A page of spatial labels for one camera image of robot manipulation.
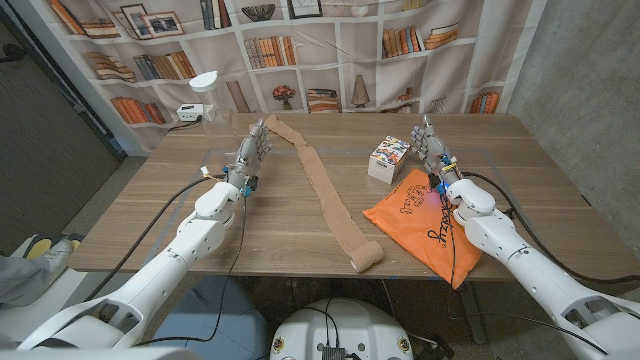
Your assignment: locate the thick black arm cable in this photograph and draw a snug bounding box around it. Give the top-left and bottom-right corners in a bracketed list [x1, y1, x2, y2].
[83, 175, 226, 303]
[460, 170, 640, 285]

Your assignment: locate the white power strip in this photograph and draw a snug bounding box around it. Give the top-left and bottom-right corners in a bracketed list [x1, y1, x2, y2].
[176, 103, 206, 123]

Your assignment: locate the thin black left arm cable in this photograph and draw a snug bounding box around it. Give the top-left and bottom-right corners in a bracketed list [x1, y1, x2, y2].
[133, 196, 250, 348]

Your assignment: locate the thin black torso cable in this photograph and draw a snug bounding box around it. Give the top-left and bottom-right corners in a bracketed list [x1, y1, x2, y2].
[292, 298, 342, 349]

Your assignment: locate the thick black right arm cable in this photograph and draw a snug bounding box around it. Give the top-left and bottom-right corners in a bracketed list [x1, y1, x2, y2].
[460, 170, 640, 285]

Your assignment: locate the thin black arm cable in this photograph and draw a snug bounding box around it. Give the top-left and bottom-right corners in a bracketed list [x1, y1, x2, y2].
[438, 189, 459, 290]
[133, 196, 250, 348]

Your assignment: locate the black power strip cord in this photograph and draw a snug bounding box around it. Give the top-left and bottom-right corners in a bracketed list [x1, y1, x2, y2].
[167, 115, 204, 133]

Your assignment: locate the dark metal table leg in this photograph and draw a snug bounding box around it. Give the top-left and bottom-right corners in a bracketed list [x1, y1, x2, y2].
[457, 282, 489, 346]

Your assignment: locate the grey trouser leg of person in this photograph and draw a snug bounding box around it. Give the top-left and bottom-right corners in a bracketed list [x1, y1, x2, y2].
[0, 254, 57, 307]

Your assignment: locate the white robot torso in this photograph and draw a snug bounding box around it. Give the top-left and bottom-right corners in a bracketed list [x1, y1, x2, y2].
[269, 298, 415, 360]

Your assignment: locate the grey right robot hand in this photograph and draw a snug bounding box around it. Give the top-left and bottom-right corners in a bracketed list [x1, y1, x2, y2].
[410, 114, 462, 191]

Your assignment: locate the clear plastic jar white lid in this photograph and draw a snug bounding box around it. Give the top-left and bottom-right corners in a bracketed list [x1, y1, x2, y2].
[188, 70, 236, 139]

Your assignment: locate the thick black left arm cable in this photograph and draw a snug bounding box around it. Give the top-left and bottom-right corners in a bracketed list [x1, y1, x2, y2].
[83, 175, 226, 303]

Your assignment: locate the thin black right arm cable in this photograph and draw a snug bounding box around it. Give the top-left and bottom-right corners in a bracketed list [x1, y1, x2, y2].
[438, 189, 459, 290]

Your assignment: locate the white floor platform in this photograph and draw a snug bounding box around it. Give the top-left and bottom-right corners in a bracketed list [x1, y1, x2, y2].
[0, 233, 139, 346]

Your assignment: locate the black wall handle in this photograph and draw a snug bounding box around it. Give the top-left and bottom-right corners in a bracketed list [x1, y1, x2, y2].
[0, 43, 30, 65]

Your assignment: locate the colourful printed cardboard box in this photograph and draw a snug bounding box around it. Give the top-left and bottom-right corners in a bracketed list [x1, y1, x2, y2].
[367, 135, 412, 186]

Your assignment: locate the tan adhesive wrap roll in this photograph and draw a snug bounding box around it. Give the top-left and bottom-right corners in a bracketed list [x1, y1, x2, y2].
[248, 113, 385, 274]

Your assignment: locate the blue grey base cover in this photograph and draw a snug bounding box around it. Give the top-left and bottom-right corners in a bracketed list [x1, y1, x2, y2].
[149, 276, 274, 360]

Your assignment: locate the orange cloth with black print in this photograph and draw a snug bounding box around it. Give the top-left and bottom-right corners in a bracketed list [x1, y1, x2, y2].
[362, 168, 485, 291]

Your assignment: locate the printed bookshelf backdrop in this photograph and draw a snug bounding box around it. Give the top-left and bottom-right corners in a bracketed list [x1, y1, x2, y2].
[46, 0, 549, 155]

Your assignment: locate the white sneaker of person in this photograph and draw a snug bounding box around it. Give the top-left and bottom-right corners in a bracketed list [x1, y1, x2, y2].
[42, 238, 76, 281]

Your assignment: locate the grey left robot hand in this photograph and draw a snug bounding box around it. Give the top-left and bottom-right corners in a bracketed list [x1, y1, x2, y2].
[222, 118, 274, 194]

